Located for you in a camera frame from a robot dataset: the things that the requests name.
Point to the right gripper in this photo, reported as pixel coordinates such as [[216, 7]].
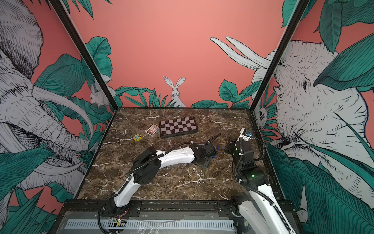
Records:
[[231, 146]]

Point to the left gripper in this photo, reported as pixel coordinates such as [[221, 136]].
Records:
[[205, 165]]

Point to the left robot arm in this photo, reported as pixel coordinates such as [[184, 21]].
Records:
[[146, 166]]

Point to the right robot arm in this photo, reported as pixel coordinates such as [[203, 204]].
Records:
[[258, 206]]

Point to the folded chess board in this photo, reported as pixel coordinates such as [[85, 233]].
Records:
[[178, 127]]

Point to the small card box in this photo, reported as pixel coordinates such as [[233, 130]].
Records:
[[152, 130]]

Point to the yellow small toy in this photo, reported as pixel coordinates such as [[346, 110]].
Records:
[[137, 137]]

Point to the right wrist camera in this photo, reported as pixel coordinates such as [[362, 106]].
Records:
[[246, 134]]

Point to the black mounting rail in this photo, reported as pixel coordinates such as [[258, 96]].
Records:
[[225, 208]]

